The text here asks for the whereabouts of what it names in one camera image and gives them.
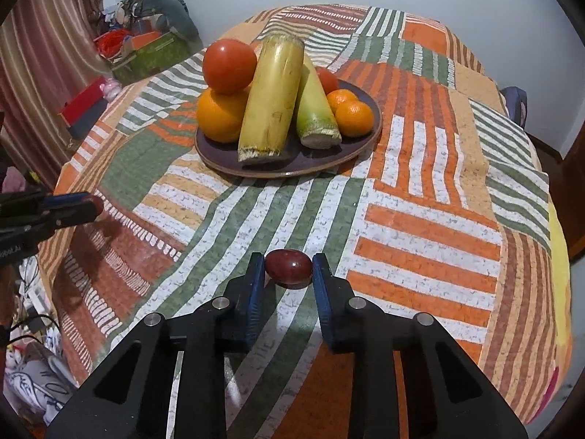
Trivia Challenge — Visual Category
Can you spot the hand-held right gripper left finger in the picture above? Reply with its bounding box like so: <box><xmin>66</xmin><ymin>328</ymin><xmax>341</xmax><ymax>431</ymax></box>
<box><xmin>46</xmin><ymin>251</ymin><xmax>267</xmax><ymax>439</ymax></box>

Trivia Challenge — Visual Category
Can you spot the yellow sugarcane piece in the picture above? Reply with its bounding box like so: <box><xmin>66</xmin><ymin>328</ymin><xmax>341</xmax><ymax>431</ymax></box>
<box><xmin>238</xmin><ymin>34</ymin><xmax>305</xmax><ymax>164</ymax></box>

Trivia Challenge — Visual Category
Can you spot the dark box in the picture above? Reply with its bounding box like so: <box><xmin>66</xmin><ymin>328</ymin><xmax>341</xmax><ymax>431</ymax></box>
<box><xmin>68</xmin><ymin>101</ymin><xmax>110</xmax><ymax>140</ymax></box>

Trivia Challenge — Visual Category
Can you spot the white printed cloth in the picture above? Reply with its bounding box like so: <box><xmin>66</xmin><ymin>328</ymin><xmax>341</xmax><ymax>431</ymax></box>
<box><xmin>2</xmin><ymin>343</ymin><xmax>80</xmax><ymax>426</ymax></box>

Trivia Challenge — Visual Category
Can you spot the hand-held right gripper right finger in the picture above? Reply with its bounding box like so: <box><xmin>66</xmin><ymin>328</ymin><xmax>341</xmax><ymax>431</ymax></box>
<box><xmin>312</xmin><ymin>252</ymin><xmax>528</xmax><ymax>439</ymax></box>

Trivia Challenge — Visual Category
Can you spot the purple round plate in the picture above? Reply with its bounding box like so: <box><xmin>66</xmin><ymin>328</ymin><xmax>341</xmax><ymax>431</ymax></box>
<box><xmin>194</xmin><ymin>78</ymin><xmax>384</xmax><ymax>178</ymax></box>

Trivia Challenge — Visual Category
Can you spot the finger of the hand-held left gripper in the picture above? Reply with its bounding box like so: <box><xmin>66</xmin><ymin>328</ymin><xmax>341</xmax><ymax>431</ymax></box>
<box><xmin>27</xmin><ymin>205</ymin><xmax>103</xmax><ymax>235</ymax></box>
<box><xmin>0</xmin><ymin>191</ymin><xmax>94</xmax><ymax>221</ymax></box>

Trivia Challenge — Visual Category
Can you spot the striped brown curtain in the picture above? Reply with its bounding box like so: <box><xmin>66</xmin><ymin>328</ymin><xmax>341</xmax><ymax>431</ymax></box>
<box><xmin>0</xmin><ymin>0</ymin><xmax>103</xmax><ymax>184</ymax></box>

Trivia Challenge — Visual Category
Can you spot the black cable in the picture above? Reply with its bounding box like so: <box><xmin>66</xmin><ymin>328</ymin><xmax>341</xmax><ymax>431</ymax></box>
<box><xmin>0</xmin><ymin>313</ymin><xmax>60</xmax><ymax>346</ymax></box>

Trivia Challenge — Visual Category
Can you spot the orange box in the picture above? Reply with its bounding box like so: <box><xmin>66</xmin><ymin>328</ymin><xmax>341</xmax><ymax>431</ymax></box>
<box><xmin>125</xmin><ymin>32</ymin><xmax>163</xmax><ymax>51</ymax></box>

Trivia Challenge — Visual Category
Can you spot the striped patchwork blanket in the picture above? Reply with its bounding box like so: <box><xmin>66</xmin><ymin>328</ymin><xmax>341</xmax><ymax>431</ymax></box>
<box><xmin>37</xmin><ymin>4</ymin><xmax>572</xmax><ymax>426</ymax></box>

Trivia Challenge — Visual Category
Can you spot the small mandarin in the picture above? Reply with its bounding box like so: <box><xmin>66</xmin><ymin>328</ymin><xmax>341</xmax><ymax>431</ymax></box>
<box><xmin>326</xmin><ymin>89</ymin><xmax>359</xmax><ymax>113</ymax></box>

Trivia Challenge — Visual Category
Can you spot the red box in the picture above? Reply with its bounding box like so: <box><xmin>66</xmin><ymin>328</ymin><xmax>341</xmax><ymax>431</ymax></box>
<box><xmin>58</xmin><ymin>77</ymin><xmax>110</xmax><ymax>126</ymax></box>

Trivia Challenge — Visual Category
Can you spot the dark red cherry tomato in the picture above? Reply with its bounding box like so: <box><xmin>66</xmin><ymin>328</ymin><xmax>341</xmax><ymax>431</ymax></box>
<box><xmin>266</xmin><ymin>249</ymin><xmax>312</xmax><ymax>290</ymax></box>

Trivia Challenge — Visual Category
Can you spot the yellow under cloth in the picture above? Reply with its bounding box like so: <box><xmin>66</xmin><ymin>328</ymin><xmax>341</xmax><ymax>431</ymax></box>
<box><xmin>546</xmin><ymin>196</ymin><xmax>573</xmax><ymax>371</ymax></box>

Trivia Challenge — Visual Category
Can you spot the large mandarin with green stem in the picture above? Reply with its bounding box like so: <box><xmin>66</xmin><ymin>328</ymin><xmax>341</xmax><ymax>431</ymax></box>
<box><xmin>335</xmin><ymin>101</ymin><xmax>374</xmax><ymax>138</ymax></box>

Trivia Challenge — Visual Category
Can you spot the red plastic bag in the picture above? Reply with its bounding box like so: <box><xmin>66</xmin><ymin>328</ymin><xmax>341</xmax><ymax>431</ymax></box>
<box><xmin>95</xmin><ymin>29</ymin><xmax>131</xmax><ymax>58</ymax></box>

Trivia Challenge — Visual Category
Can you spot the large round orange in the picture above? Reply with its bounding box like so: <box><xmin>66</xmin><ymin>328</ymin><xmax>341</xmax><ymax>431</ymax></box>
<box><xmin>196</xmin><ymin>87</ymin><xmax>251</xmax><ymax>143</ymax></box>

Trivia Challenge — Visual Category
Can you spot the green patterned storage box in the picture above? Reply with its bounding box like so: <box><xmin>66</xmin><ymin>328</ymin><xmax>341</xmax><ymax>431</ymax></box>
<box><xmin>112</xmin><ymin>32</ymin><xmax>193</xmax><ymax>85</ymax></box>

